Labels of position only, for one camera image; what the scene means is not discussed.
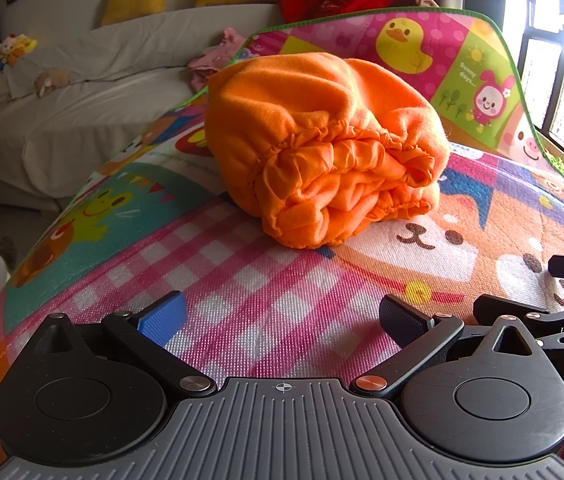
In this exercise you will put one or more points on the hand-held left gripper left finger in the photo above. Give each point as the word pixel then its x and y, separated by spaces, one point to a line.
pixel 162 317

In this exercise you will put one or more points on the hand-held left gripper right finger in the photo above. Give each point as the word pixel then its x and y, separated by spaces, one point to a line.
pixel 401 320

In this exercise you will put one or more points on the orange garment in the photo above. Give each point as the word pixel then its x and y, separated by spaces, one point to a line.
pixel 312 125

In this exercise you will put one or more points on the colourful printed play mat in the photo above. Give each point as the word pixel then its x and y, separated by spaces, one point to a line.
pixel 272 270

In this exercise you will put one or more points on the window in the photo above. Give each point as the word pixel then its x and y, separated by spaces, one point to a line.
pixel 561 70

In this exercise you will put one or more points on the white sofa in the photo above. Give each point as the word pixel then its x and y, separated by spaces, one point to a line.
pixel 87 125

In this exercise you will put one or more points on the brown plush toy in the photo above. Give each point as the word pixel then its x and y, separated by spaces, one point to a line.
pixel 52 81

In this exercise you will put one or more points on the pink cloth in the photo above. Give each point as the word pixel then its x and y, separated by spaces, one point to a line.
pixel 217 57

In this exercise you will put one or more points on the yellow plush doll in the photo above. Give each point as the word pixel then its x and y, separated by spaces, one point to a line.
pixel 12 50

